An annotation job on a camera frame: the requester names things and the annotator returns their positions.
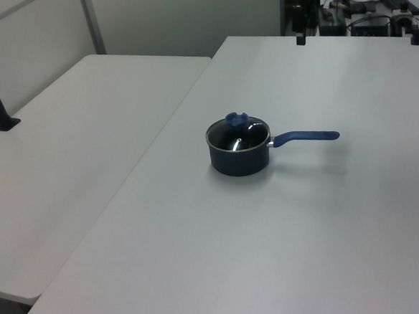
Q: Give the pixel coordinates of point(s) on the glass lid with blue knob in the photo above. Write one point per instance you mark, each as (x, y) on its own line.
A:
(242, 135)

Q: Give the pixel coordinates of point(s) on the grey partition frame post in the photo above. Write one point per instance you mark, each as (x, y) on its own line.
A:
(92, 23)

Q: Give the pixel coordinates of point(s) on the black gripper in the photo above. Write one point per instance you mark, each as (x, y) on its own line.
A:
(297, 18)

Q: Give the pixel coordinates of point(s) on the black electronics box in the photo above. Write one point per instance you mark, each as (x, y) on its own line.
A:
(370, 26)

